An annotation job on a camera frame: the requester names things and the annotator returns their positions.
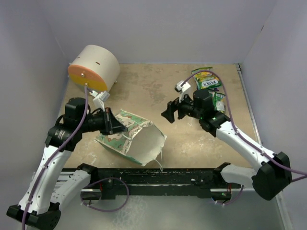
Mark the white cylinder orange rim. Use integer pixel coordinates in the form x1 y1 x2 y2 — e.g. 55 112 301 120
68 45 120 92

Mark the green Fox's candy bag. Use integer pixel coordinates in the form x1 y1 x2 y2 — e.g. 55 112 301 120
191 67 222 90

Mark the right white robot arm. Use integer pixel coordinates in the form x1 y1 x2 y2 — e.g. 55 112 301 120
161 90 292 201

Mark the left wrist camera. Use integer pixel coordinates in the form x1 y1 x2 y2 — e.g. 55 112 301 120
91 91 110 111

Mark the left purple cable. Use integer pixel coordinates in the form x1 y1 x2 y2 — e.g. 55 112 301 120
21 83 91 225

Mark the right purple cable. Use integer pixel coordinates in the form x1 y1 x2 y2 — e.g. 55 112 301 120
183 70 307 183

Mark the green floral paper bag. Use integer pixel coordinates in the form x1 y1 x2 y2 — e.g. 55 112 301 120
95 109 167 171

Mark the green spring tea candy bag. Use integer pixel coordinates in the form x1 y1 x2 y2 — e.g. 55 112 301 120
209 91 226 113

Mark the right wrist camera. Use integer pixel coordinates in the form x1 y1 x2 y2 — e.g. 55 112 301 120
175 80 191 102

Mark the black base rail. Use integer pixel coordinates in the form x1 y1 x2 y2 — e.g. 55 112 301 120
87 168 241 202

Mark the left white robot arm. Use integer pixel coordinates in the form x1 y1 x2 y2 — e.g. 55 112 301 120
6 97 128 230

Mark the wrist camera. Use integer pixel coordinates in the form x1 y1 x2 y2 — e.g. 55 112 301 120
91 91 110 111
175 80 191 102

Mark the purple cable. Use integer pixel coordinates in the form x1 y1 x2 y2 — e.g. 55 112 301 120
21 83 91 225
183 70 307 183

